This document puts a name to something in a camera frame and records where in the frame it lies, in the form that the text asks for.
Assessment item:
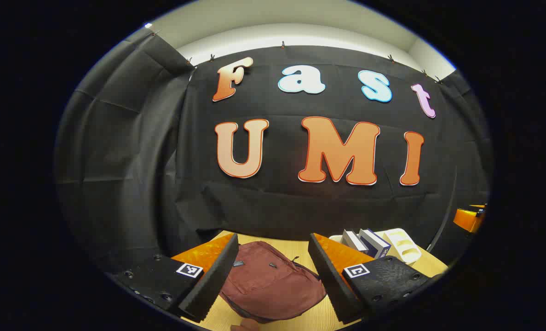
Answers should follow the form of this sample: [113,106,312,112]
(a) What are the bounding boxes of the white bookshelf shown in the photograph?
[329,228,423,265]

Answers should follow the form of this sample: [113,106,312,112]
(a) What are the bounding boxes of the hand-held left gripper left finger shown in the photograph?
[109,233,239,323]

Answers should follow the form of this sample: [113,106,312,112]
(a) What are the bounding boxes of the blue book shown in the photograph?
[358,228,391,259]

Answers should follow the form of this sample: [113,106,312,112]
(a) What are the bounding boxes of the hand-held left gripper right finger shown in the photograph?
[307,232,444,325]

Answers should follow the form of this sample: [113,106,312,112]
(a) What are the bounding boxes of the black backdrop cloth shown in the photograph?
[54,32,490,276]

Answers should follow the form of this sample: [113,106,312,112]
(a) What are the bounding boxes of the maroon schoolbag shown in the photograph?
[218,241,327,323]

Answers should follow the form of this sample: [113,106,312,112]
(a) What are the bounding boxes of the grey book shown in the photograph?
[340,229,370,253]

